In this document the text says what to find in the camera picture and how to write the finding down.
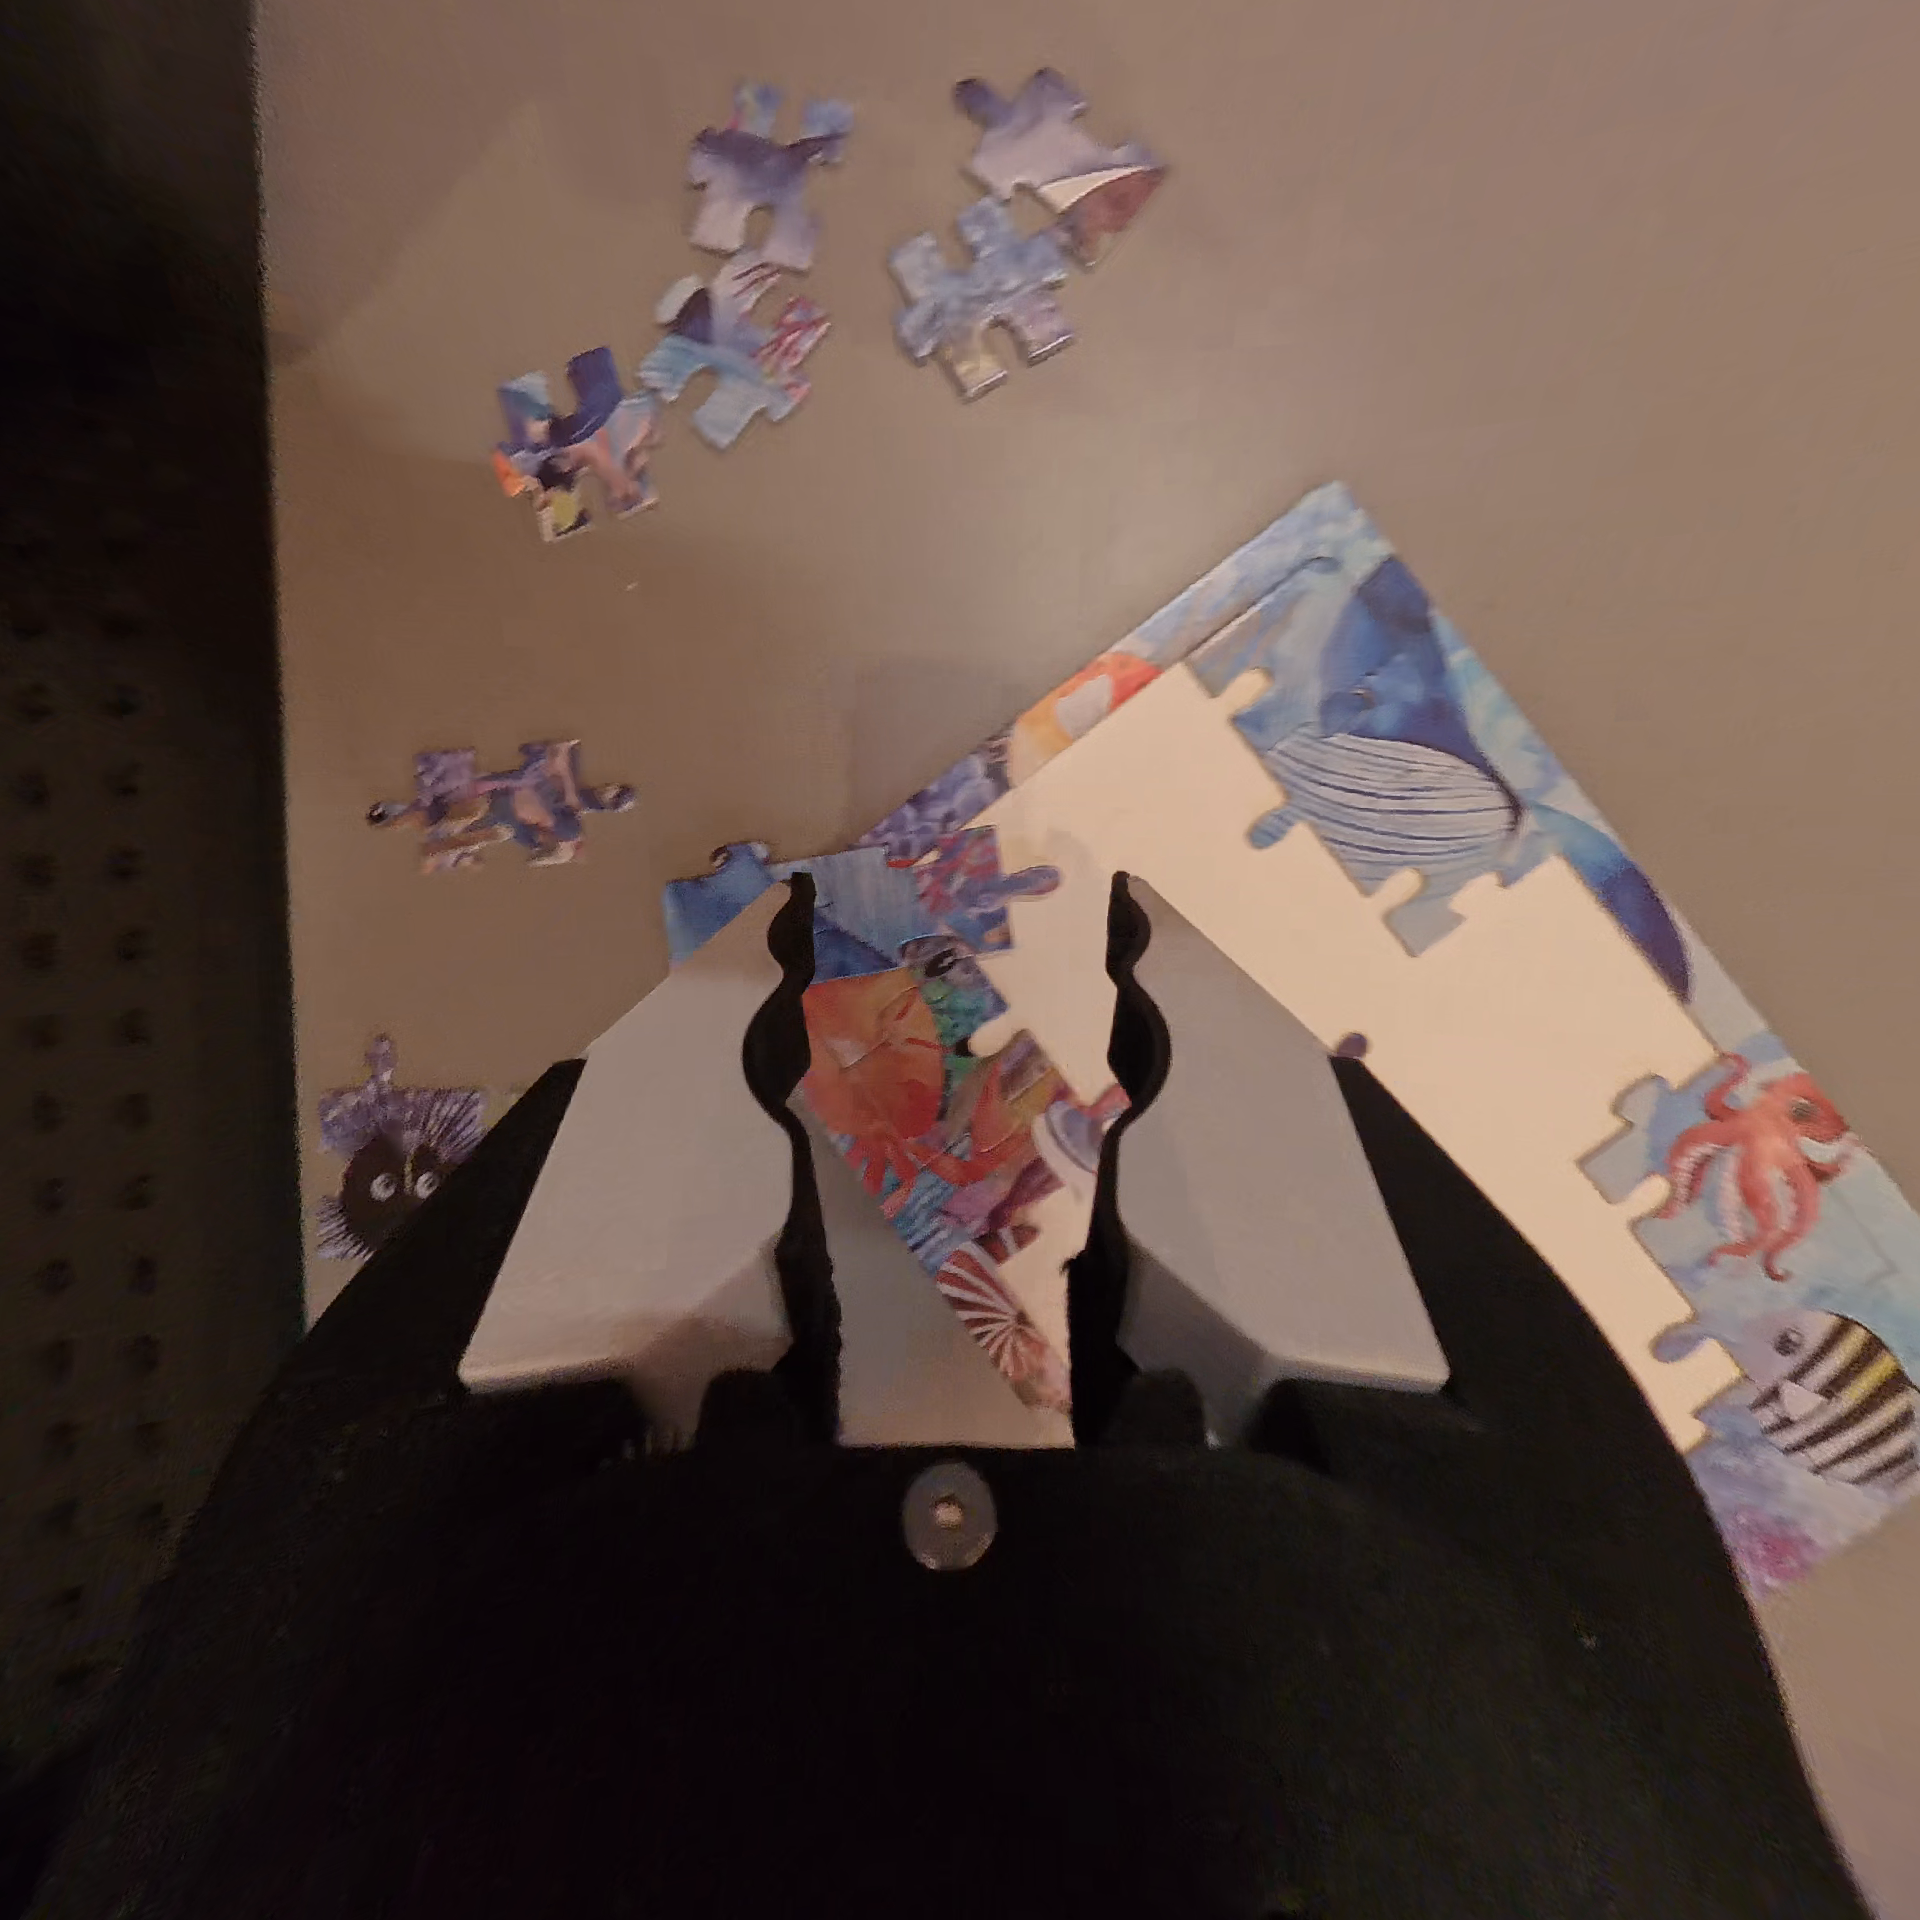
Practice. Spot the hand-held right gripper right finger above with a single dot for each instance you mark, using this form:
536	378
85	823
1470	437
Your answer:
1275	1201

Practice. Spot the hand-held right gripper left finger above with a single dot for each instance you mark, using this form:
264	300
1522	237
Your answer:
644	1201

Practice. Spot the sea print jigsaw puzzle board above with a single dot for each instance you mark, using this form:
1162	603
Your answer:
1500	990

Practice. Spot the striped whale belly puzzle piece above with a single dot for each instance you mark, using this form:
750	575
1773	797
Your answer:
855	900

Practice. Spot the black spiny fish puzzle piece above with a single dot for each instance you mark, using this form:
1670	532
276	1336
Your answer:
391	1171

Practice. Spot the joined orange crab puzzle pieces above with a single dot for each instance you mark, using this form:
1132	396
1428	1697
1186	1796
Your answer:
900	1080

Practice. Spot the joined blue whale puzzle pieces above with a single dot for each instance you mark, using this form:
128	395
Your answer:
1394	750

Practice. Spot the black mesh chair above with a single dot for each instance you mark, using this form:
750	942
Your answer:
135	750

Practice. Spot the pale blue zebra-striped puzzle piece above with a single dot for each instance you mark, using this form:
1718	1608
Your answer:
982	300

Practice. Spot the pale blue purple puzzle piece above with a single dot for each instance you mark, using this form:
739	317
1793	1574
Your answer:
765	173

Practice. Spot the grey blue white puzzle piece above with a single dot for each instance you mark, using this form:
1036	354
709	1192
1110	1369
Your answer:
1051	150

